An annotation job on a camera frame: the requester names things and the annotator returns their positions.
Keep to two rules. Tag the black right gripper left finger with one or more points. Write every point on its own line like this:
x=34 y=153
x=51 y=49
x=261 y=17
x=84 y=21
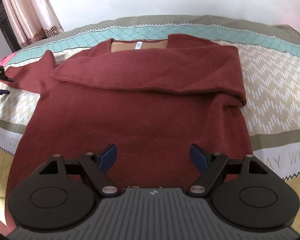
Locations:
x=61 y=193

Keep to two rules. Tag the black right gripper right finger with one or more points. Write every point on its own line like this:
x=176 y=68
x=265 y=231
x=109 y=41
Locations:
x=245 y=192

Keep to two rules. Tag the maroon long sleeve sweater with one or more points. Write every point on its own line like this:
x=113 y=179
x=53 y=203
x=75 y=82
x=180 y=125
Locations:
x=152 y=103

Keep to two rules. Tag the pink bed sheet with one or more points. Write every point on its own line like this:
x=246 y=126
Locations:
x=5 y=60

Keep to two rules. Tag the pink lace curtain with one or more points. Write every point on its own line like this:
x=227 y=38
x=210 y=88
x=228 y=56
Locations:
x=32 y=20

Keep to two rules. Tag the patterned quilted bedspread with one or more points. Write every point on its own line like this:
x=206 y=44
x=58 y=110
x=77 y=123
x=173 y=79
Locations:
x=270 y=60

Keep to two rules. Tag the dark window frame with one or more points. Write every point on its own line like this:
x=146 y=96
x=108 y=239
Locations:
x=7 y=30

